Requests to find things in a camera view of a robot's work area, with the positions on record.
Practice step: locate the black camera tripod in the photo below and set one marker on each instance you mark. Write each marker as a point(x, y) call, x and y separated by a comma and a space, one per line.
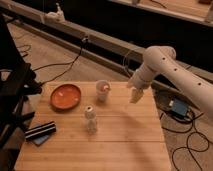
point(17, 80)

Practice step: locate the white object on rail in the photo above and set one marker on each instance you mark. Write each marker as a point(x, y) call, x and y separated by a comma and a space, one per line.
point(58, 15)

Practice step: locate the black striped box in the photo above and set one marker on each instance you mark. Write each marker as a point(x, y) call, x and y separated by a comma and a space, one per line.
point(40, 130)

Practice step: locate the clear plastic cup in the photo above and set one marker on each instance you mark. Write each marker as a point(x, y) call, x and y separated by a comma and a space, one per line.
point(102, 89)

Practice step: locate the orange round plate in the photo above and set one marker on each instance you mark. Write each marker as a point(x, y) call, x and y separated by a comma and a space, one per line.
point(65, 97)

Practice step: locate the clear plastic bottle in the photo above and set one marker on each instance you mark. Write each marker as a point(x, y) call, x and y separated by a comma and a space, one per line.
point(91, 120)

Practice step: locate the blue power box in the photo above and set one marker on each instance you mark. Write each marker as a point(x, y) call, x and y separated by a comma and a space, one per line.
point(178, 107)

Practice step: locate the long metal rail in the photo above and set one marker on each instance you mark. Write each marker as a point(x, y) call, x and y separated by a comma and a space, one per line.
point(100, 40)

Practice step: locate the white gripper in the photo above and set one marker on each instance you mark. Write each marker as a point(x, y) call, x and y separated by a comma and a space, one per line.
point(140, 80)

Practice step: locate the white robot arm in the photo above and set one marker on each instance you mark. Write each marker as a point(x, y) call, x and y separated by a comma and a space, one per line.
point(160, 60)

